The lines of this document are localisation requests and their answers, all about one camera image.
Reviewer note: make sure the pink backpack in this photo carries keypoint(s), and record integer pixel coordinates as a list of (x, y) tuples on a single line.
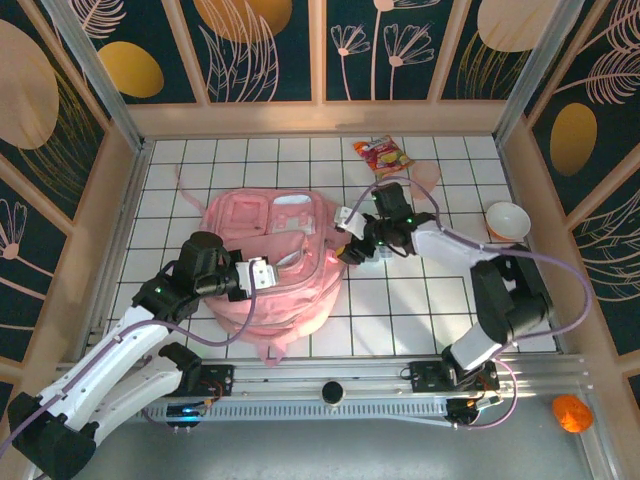
[(290, 300)]

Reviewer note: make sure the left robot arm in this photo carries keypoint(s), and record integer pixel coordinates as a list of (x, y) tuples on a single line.
[(115, 360)]

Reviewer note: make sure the pink plastic cup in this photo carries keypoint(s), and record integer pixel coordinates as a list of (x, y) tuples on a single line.
[(427, 172)]

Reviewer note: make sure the colourful candy bag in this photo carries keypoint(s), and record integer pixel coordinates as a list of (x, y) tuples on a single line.
[(382, 157)]

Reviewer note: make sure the white bowl with orange base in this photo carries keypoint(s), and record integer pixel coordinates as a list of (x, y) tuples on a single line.
[(507, 220)]

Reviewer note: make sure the black round knob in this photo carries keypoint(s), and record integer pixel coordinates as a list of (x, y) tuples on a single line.
[(333, 392)]

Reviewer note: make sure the left controller board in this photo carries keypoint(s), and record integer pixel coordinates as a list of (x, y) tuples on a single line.
[(186, 412)]

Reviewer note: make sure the controller board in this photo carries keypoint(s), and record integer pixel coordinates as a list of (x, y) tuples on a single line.
[(467, 407), (186, 412)]

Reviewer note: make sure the right controller board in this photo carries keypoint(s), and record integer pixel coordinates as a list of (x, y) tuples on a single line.
[(467, 407)]

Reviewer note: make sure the orange ball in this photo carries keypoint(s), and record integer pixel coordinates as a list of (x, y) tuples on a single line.
[(572, 412)]

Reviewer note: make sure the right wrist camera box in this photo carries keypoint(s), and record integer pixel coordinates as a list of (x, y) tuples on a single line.
[(350, 220)]

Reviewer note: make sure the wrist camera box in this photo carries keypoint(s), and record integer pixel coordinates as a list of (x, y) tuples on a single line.
[(350, 220), (260, 274)]

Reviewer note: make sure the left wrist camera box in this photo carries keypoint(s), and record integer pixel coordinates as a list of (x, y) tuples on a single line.
[(260, 274)]

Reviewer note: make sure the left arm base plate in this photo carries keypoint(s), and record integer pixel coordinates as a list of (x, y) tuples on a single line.
[(220, 378)]

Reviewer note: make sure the aluminium rail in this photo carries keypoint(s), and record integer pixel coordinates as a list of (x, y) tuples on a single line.
[(300, 372)]

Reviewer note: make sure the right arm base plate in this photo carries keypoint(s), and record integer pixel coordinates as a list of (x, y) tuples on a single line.
[(425, 375)]

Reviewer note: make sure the aluminium corner post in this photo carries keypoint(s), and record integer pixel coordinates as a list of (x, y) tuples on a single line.
[(535, 75), (100, 85)]

